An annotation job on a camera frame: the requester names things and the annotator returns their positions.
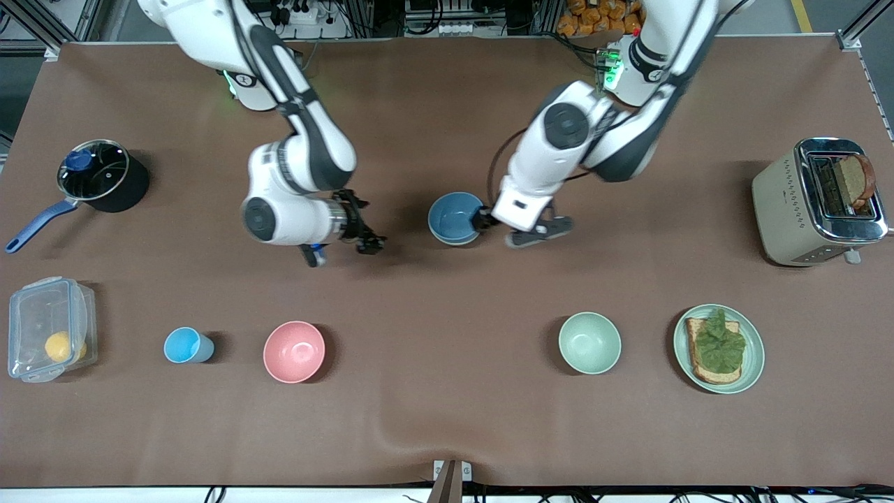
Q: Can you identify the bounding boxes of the green plate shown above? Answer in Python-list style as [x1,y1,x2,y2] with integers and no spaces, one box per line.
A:
[673,305,766,395]

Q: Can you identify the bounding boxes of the green lettuce leaf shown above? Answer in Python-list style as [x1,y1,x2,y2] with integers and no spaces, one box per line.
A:
[695,308,747,374]

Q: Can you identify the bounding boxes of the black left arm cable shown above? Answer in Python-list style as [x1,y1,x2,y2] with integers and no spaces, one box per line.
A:
[486,129,533,205]

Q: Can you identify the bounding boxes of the orange snack bags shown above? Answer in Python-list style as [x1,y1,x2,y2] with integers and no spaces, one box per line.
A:
[557,0,643,37]

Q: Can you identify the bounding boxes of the blue bowl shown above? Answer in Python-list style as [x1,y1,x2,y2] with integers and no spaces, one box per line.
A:
[428,192,485,244]

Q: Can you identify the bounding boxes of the light blue cup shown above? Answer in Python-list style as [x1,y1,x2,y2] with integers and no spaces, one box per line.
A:
[163,326,215,365]

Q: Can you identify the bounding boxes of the metal table edge bracket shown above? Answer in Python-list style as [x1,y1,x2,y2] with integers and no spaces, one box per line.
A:
[433,460,473,503]

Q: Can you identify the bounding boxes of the yellow lemon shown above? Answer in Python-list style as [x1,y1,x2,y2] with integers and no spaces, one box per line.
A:
[44,331,88,364]

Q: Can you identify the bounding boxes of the brown bread slice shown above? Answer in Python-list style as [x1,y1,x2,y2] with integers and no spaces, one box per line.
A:
[835,154,877,210]

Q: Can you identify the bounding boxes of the white power strip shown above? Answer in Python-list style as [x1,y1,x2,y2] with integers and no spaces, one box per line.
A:
[405,17,505,37]

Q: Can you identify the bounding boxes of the clear plastic lidded container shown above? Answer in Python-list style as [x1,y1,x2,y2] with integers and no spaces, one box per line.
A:
[7,277,98,384]

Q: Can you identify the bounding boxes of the pink bowl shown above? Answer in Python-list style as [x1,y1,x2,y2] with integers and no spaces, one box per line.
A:
[263,321,327,384]

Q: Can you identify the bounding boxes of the black pot with blue handle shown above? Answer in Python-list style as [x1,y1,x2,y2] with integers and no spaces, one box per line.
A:
[4,139,150,254]

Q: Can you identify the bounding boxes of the light green bowl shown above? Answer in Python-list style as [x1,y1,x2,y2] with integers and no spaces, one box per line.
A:
[558,312,622,375]
[432,229,483,247]

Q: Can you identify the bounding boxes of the toast bread slice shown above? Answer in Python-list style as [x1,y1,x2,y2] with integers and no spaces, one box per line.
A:
[685,318,743,385]

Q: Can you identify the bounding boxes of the beige metal toaster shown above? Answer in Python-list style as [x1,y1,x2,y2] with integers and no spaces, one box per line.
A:
[752,137,889,267]

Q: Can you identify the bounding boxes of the glass lid with blue knob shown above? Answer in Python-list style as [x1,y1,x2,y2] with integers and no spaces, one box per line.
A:
[57,140,131,201]

